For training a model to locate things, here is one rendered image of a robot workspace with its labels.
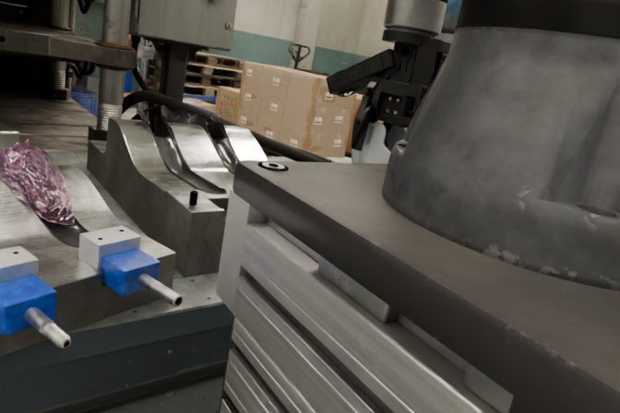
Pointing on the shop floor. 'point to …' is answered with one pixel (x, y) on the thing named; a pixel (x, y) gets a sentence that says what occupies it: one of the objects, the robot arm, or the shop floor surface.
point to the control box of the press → (183, 10)
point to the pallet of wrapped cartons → (294, 109)
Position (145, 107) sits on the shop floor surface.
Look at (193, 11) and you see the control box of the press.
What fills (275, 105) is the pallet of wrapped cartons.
